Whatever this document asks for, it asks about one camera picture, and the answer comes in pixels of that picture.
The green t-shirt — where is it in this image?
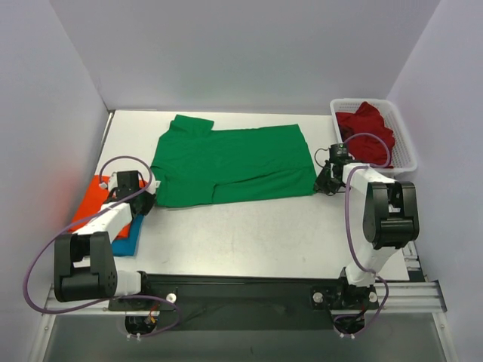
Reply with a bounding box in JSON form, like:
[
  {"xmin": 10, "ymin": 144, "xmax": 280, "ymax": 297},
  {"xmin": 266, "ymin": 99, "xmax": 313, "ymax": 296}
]
[{"xmin": 151, "ymin": 115, "xmax": 316, "ymax": 208}]

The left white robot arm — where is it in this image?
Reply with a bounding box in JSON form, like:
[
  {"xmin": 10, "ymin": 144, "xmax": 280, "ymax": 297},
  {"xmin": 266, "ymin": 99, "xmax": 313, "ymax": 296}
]
[{"xmin": 54, "ymin": 170, "xmax": 155, "ymax": 311}]

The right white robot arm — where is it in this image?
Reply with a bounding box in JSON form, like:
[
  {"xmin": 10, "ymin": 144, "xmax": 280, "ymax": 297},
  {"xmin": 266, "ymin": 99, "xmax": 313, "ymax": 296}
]
[{"xmin": 314, "ymin": 157, "xmax": 420, "ymax": 308}]

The dark red t-shirt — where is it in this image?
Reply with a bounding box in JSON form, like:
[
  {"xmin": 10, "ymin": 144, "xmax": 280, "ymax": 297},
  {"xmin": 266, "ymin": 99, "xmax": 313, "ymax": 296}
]
[{"xmin": 336, "ymin": 101, "xmax": 395, "ymax": 168}]

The folded blue t-shirt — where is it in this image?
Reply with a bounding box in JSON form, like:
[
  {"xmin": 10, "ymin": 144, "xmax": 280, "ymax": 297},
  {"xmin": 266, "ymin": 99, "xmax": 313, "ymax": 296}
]
[{"xmin": 112, "ymin": 215, "xmax": 144, "ymax": 257}]

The white plastic basket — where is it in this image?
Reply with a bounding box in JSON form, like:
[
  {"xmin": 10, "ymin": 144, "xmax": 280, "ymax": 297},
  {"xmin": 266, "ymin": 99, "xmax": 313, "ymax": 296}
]
[{"xmin": 330, "ymin": 98, "xmax": 417, "ymax": 176}]

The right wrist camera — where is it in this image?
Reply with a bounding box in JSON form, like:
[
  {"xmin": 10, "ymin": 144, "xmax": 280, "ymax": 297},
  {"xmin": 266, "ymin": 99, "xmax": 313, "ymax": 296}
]
[{"xmin": 329, "ymin": 143, "xmax": 351, "ymax": 163}]

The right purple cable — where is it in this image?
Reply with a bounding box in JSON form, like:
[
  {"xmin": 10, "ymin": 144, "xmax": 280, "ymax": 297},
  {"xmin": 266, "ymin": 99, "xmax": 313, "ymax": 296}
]
[{"xmin": 331, "ymin": 132, "xmax": 392, "ymax": 336}]

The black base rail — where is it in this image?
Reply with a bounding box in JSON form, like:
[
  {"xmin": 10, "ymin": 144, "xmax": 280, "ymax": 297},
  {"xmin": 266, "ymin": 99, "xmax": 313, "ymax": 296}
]
[{"xmin": 108, "ymin": 275, "xmax": 379, "ymax": 333}]

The aluminium frame rail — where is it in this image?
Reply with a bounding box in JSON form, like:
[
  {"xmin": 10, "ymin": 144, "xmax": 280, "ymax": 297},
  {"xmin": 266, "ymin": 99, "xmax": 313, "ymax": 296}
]
[{"xmin": 45, "ymin": 256, "xmax": 448, "ymax": 314}]

